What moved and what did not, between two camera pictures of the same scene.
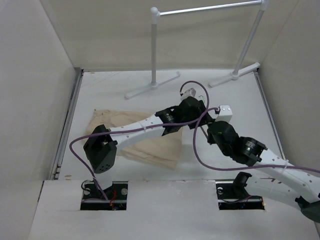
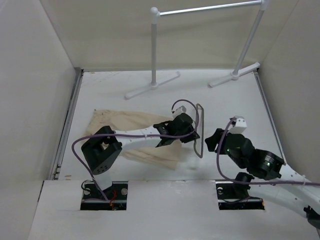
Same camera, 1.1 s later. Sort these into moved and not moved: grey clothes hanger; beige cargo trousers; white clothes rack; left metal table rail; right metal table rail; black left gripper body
Moved: black left gripper body; grey clothes hanger
Not moved: right metal table rail; white clothes rack; left metal table rail; beige cargo trousers
